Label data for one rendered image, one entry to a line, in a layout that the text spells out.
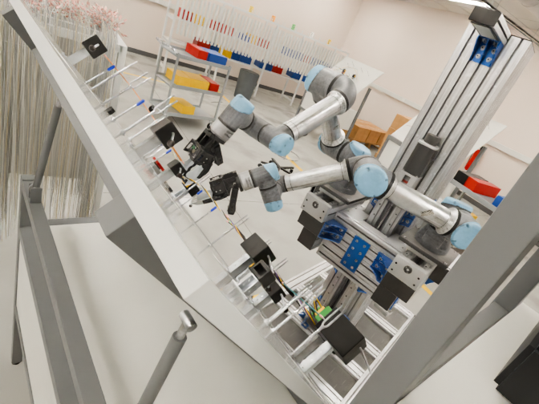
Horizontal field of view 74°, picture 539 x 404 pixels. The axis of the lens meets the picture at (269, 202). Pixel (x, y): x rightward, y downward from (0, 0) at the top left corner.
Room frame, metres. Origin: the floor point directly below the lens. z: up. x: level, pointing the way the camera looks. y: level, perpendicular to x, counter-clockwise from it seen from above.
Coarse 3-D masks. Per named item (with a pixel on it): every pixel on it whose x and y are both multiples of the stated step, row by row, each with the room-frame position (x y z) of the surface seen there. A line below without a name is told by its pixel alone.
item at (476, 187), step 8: (456, 176) 4.03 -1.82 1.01; (464, 176) 3.96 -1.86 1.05; (472, 176) 3.98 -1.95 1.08; (480, 176) 4.19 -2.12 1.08; (456, 184) 3.90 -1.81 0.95; (464, 184) 3.92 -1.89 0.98; (472, 184) 3.84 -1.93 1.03; (480, 184) 3.82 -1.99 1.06; (488, 184) 3.91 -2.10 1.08; (464, 192) 4.30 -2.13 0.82; (472, 192) 3.72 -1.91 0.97; (480, 192) 3.85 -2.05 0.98; (488, 192) 3.89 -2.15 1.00; (496, 192) 3.94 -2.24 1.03; (480, 200) 3.62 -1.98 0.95; (488, 200) 3.77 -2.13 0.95; (496, 200) 3.56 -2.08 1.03; (472, 216) 3.95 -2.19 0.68; (456, 248) 3.80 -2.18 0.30
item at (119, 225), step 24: (48, 72) 0.75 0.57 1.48; (72, 120) 0.58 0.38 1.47; (96, 168) 0.46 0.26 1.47; (120, 192) 0.41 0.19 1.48; (96, 216) 0.27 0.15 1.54; (120, 216) 0.27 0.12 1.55; (120, 240) 0.26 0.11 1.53; (144, 240) 0.28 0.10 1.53; (144, 264) 0.28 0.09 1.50; (168, 288) 0.31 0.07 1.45
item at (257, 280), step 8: (256, 264) 0.51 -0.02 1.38; (264, 264) 0.51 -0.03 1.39; (256, 272) 0.50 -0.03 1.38; (264, 272) 0.52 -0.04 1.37; (272, 272) 0.51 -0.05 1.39; (248, 280) 0.50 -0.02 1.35; (256, 280) 0.50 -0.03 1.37; (264, 280) 0.50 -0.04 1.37; (272, 280) 0.51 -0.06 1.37; (240, 288) 0.49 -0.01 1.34; (248, 288) 0.48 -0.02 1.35; (256, 288) 0.50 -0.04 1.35; (264, 288) 0.51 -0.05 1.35; (248, 296) 0.49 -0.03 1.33
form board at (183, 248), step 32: (32, 32) 0.54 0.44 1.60; (64, 64) 0.45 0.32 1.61; (96, 96) 0.96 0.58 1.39; (96, 128) 0.30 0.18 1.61; (128, 160) 0.26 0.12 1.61; (128, 192) 0.23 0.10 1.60; (160, 192) 0.37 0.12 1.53; (160, 224) 0.20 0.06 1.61; (192, 224) 0.71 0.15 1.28; (160, 256) 0.18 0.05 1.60; (192, 256) 0.18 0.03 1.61; (192, 288) 0.16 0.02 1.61; (224, 288) 0.21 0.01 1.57; (224, 320) 0.18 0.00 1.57; (256, 320) 0.30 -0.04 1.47; (256, 352) 0.22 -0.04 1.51; (288, 384) 0.28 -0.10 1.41
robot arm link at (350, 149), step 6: (348, 144) 1.73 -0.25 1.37; (354, 144) 1.69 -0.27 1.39; (360, 144) 1.75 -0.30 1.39; (342, 150) 1.71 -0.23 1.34; (348, 150) 1.70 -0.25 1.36; (354, 150) 1.68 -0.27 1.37; (360, 150) 1.67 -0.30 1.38; (366, 150) 1.71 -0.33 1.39; (336, 156) 1.72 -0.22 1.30; (342, 156) 1.70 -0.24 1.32; (348, 156) 1.68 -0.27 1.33; (354, 156) 1.67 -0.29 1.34
